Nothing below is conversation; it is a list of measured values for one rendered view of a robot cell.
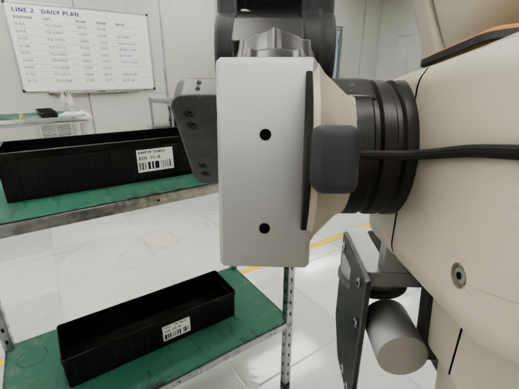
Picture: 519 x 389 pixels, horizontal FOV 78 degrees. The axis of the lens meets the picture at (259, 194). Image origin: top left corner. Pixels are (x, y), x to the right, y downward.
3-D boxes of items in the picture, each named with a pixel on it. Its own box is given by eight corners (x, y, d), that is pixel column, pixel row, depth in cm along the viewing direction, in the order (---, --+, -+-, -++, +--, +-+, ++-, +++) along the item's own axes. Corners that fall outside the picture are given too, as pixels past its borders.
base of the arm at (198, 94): (166, 94, 18) (384, 95, 18) (188, 16, 22) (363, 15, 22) (196, 183, 25) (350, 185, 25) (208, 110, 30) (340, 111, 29)
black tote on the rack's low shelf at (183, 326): (68, 390, 95) (59, 362, 91) (62, 352, 108) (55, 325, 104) (236, 315, 125) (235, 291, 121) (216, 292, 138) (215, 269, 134)
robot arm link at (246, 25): (229, 52, 23) (304, 53, 23) (239, -17, 29) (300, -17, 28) (239, 140, 31) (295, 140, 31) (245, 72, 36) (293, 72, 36)
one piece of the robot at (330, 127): (388, 45, 13) (313, 45, 13) (367, 301, 15) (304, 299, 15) (332, 84, 25) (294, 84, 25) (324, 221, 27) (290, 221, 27)
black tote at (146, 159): (7, 203, 72) (-8, 154, 68) (12, 183, 86) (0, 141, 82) (233, 167, 101) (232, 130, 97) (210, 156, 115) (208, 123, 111)
